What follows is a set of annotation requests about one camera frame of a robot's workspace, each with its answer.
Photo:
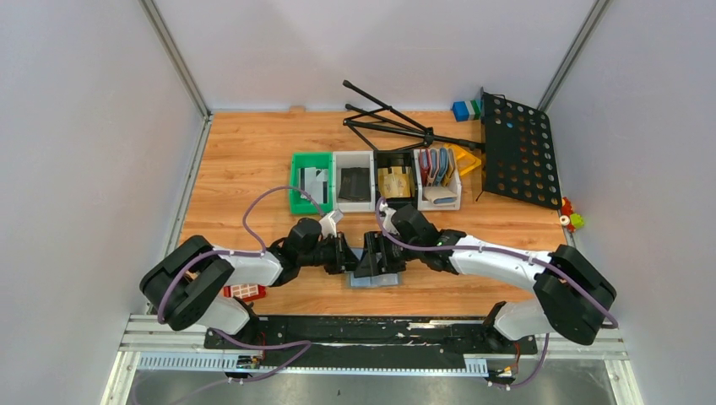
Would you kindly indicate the blue green toy blocks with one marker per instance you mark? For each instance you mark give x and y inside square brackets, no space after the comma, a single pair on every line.
[467,110]

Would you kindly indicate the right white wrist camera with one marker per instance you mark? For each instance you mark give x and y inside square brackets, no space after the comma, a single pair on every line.
[385,211]

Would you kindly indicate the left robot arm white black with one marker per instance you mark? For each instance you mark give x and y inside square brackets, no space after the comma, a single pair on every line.
[186,286]

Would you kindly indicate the black perforated stand plate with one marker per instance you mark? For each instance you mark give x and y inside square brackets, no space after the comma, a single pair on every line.
[518,156]

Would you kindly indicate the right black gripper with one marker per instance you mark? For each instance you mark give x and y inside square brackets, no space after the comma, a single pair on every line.
[369,267]

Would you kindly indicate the green plastic bin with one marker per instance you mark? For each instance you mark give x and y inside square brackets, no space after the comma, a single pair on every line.
[299,203]

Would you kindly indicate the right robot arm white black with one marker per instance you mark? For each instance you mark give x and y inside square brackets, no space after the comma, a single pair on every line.
[571,296]

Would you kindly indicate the yellow brown packet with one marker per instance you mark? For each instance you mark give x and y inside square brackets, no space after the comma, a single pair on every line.
[395,182]

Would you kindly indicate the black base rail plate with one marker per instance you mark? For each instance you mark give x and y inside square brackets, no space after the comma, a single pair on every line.
[349,345]

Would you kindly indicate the white bin with wallets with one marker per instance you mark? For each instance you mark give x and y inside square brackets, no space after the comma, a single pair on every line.
[439,186]

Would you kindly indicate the yellow triangle frame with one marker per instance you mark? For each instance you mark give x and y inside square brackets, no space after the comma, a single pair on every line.
[460,161]

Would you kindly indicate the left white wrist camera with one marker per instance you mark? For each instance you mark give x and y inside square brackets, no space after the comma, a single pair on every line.
[329,222]

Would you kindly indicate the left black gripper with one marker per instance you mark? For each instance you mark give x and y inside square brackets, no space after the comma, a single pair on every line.
[348,259]

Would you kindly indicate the white plastic bin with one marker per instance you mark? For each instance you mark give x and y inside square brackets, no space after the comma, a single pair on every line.
[346,159]

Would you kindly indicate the black music stand tripod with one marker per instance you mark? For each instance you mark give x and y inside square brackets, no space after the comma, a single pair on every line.
[386,118]

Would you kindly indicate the white cards in green bin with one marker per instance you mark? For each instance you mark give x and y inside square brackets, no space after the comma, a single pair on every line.
[315,182]

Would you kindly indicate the black plastic bin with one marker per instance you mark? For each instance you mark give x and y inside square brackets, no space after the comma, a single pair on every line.
[396,158]

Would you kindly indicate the small colourful toy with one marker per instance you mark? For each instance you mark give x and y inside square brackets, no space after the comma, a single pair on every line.
[569,219]

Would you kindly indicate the grey card holder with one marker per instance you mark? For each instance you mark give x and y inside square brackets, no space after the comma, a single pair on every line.
[379,281]

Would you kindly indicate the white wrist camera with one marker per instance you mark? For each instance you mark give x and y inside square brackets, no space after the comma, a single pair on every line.
[385,211]
[329,222]

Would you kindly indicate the red toy brick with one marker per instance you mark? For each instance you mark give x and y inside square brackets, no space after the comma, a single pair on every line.
[244,292]

